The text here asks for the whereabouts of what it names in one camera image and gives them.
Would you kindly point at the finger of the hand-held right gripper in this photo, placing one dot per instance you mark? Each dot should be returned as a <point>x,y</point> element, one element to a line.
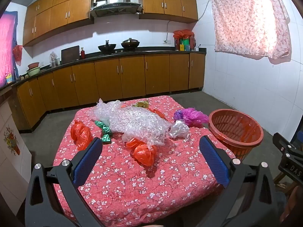
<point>280,141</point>

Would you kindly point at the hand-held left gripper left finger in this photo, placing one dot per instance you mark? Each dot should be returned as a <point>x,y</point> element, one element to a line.
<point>87,160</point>

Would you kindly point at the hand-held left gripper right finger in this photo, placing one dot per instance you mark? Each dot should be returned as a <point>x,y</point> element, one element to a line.
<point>214,160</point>

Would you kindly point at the orange plastic bag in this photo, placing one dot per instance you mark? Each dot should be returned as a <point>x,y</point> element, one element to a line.
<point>157,112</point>
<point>142,153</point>
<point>81,134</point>

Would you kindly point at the green foil wrapper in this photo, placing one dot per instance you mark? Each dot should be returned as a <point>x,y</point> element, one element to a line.
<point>105,130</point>

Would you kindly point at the red plastic basket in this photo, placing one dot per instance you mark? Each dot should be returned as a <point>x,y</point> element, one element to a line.
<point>224,121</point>

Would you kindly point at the clear plastic bag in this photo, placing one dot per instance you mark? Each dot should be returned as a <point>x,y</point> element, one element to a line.
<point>180,128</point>

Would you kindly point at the purple plastic bag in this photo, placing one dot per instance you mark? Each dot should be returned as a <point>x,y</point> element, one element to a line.
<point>191,115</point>

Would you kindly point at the clear bubble wrap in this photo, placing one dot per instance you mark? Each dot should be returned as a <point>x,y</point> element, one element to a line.
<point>137,123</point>

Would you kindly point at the yellow-green foil wrapper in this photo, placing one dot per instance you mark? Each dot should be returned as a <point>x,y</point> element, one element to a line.
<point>142,104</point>

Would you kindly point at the brown wooden stool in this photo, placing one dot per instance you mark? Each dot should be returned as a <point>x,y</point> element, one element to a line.
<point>284,184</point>

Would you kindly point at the red floral blanket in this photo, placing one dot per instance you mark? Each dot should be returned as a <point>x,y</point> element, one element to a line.
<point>123,182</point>

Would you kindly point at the flower print tile board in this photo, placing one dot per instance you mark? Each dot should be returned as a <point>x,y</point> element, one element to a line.
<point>11,146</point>

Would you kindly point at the wooden lower cabinets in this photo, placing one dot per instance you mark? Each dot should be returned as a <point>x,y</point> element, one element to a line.
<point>132,75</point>

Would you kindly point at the wooden cabinets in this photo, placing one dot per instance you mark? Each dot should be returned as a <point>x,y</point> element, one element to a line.
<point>165,2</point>
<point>132,75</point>

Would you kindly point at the green basin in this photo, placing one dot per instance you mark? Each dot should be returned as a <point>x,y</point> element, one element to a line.
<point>33,71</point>

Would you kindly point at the clear plastic jar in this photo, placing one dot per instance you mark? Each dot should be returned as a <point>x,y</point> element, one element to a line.
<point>54,61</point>

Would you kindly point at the dark cutting board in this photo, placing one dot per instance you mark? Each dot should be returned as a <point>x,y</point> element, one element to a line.
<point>70,54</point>

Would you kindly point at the red basin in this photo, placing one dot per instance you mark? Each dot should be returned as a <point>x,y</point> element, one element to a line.
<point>33,65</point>

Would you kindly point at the gas stove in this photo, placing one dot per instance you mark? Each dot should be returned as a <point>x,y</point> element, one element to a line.
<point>118,52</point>

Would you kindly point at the colourful small box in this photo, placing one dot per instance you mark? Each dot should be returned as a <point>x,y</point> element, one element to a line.
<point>9,78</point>

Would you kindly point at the black wok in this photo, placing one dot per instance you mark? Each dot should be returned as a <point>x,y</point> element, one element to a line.
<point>107,48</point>

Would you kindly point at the yellow box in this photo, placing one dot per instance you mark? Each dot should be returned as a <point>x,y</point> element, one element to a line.
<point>181,47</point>

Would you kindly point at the dark red bottle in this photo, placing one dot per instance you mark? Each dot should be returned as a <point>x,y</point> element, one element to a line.
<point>192,43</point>

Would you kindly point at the green canister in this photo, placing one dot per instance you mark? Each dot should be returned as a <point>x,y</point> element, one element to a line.
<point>187,43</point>

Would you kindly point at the red canister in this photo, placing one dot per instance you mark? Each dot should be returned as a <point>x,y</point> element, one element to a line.
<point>176,44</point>

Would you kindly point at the pink floral curtain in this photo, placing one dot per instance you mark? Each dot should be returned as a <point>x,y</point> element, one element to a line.
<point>248,23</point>

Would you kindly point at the black kitchen countertop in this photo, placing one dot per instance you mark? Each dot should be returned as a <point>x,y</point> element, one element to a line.
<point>156,51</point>

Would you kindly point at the lidded wok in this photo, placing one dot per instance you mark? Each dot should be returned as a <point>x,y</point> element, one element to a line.
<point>130,44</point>

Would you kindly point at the hanging red plastic bag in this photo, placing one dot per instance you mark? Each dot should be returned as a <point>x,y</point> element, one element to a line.
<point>17,54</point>

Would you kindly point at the red plastic bag cover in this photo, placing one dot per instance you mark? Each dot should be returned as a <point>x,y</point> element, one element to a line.
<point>183,33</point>

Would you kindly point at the pink window cloth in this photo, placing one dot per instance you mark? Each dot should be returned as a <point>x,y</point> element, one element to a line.
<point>7,47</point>

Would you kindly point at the steel range hood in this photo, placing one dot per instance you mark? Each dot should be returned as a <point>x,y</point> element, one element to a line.
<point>116,6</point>

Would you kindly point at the wooden upper cabinets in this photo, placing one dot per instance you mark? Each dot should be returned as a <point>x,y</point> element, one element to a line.
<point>165,2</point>

